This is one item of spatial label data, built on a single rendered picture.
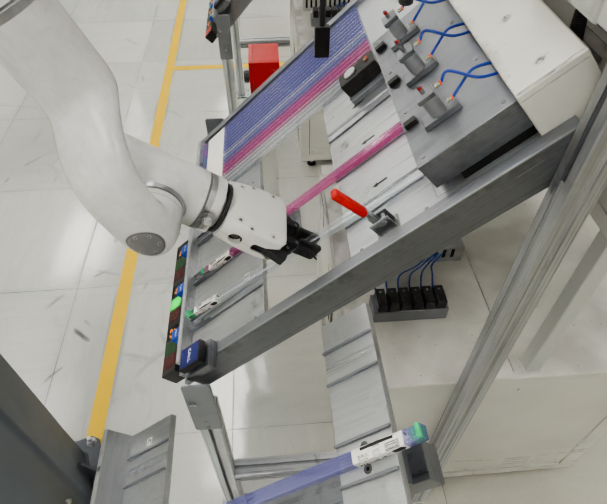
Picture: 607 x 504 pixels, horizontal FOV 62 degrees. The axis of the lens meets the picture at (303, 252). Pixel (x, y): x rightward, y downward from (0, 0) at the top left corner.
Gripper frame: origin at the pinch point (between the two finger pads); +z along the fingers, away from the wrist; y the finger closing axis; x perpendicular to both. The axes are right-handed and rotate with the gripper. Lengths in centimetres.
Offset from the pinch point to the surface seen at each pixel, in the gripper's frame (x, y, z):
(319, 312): 2.7, -10.1, 4.0
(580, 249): -12, 23, 74
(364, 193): -10.8, 4.1, 3.9
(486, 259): 2, 21, 55
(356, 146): -10.7, 15.7, 3.9
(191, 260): 30.0, 14.1, -7.2
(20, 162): 157, 143, -52
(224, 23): 35, 129, -4
